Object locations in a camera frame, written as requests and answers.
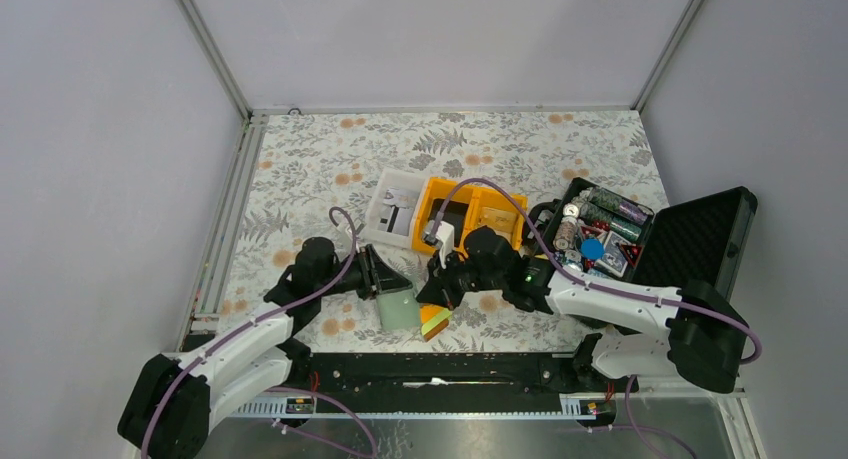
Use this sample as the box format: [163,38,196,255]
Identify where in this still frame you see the orange green sticky notes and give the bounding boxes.
[420,304,452,342]

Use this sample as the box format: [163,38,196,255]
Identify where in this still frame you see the black poker chip case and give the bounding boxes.
[523,177,759,339]

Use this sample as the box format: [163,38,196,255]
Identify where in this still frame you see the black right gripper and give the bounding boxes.
[417,246,505,312]

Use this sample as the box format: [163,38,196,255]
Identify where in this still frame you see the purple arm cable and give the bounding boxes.
[139,206,379,459]
[427,178,763,459]

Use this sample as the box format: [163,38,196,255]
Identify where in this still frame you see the white plastic bin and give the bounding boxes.
[362,168,429,249]

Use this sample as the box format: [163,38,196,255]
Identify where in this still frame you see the green card holder wallet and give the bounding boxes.
[376,288,421,331]

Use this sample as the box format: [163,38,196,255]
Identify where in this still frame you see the yellow plastic divided bin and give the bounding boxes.
[411,177,528,254]

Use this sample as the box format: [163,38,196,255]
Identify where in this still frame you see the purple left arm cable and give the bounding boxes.
[139,206,379,459]

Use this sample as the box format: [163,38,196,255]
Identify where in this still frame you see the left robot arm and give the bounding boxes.
[117,237,413,458]

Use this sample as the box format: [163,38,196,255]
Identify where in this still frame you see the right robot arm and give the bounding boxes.
[416,227,752,394]

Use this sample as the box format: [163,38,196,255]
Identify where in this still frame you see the blue playing card deck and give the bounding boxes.
[595,231,631,278]

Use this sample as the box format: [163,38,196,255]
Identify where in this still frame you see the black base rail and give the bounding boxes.
[251,333,637,418]

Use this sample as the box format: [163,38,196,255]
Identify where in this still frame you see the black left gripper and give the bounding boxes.
[316,244,411,300]

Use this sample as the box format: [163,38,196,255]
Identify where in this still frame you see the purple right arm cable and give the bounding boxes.
[427,178,763,459]

